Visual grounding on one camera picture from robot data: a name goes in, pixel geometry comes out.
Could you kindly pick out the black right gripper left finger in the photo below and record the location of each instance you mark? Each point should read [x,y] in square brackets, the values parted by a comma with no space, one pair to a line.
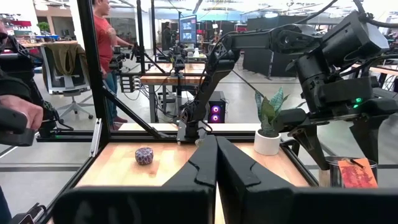
[186,199]

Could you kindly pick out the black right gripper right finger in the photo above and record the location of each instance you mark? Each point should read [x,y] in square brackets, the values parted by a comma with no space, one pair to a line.
[255,199]

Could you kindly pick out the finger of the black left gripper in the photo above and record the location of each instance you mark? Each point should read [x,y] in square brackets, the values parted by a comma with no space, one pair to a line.
[368,137]
[309,140]

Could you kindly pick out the glass jar candle orange tag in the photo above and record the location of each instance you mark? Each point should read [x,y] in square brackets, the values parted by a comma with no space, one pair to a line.
[357,174]

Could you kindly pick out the purple patterned ball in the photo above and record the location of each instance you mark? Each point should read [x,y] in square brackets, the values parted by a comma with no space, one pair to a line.
[144,156]

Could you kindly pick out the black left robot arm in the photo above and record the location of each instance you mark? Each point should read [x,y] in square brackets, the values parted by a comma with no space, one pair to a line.
[214,77]

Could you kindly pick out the person's forearm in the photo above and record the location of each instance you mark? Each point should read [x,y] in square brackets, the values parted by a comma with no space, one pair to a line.
[12,84]

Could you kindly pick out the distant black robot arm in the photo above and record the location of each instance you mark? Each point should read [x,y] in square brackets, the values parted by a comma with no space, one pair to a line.
[119,57]

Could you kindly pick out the snake plant in white pot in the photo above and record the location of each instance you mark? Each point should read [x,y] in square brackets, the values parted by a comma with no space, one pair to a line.
[266,144]

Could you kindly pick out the black room divider panel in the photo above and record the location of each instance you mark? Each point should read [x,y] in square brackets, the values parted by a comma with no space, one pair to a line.
[264,62]

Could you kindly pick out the black computer tower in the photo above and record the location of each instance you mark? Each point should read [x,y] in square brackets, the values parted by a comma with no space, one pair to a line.
[217,99]

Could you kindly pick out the computer monitor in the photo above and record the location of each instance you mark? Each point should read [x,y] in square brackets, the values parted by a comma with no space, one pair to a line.
[188,29]

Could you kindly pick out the person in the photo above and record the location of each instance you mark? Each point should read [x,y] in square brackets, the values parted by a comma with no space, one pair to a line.
[104,40]
[167,35]

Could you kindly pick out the grey office chair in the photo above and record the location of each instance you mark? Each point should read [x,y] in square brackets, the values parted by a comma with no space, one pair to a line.
[66,82]

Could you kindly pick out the olive green jacket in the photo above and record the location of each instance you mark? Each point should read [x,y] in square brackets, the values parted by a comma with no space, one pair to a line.
[65,59]

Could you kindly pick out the person's hand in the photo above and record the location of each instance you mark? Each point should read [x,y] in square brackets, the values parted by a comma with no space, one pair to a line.
[21,110]

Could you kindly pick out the black aluminium table frame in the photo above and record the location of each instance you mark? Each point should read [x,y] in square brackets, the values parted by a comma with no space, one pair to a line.
[95,77]

